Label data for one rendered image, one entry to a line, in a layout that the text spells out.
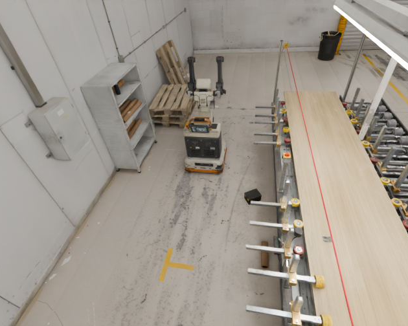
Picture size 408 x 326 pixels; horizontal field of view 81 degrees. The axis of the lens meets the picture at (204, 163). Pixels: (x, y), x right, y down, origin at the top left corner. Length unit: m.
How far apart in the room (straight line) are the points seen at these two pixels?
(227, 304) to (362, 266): 1.36
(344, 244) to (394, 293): 0.41
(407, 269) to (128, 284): 2.59
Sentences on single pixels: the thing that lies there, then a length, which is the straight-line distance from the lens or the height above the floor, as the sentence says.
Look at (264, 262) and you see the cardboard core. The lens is 2.98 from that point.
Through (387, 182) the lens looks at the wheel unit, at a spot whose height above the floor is 0.91.
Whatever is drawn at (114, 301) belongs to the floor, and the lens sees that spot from 3.13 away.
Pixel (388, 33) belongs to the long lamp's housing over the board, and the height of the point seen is 2.37.
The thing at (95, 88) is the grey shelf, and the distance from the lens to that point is 3.58.
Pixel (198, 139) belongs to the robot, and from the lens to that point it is 3.59.
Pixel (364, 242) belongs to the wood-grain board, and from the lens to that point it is 2.39.
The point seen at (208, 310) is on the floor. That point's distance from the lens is 2.87.
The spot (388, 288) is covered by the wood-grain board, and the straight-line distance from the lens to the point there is 2.26.
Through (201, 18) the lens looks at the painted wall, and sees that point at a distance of 9.37.
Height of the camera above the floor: 2.74
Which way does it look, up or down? 41 degrees down
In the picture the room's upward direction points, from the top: 6 degrees counter-clockwise
